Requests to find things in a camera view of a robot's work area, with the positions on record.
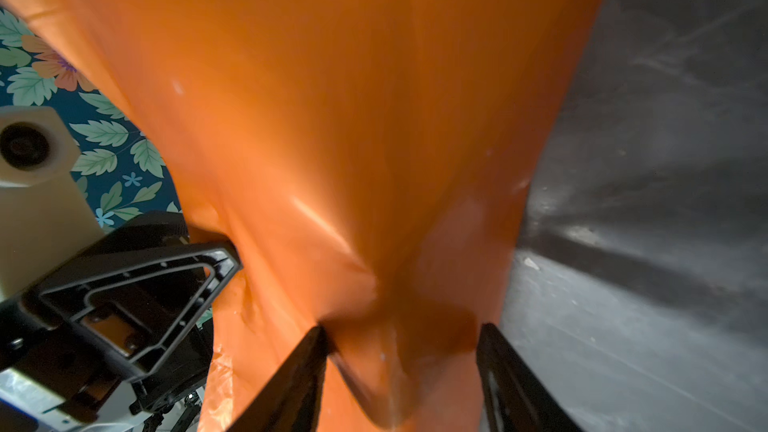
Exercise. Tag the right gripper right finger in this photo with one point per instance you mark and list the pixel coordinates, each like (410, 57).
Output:
(515, 400)

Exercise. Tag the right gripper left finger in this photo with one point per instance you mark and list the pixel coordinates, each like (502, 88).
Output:
(291, 399)

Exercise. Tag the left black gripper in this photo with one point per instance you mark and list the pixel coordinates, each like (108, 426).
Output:
(111, 336)

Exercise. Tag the yellow orange wrapping paper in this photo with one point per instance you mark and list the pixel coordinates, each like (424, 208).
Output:
(369, 159)

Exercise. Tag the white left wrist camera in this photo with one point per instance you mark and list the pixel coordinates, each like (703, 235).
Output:
(45, 218)

